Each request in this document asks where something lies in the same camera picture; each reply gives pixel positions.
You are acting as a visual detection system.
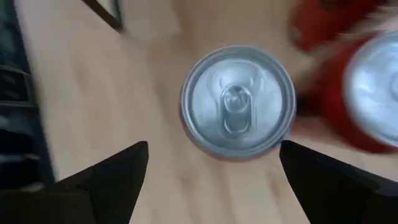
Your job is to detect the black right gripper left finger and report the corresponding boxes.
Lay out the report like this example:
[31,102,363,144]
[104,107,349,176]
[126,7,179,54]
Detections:
[0,141,149,224]

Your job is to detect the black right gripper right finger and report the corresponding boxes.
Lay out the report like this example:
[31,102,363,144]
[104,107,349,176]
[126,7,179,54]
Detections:
[279,140,398,224]

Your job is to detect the red cola can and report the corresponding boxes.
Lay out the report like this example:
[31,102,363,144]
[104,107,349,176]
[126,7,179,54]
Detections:
[179,45,297,162]
[310,30,398,155]
[289,0,389,52]

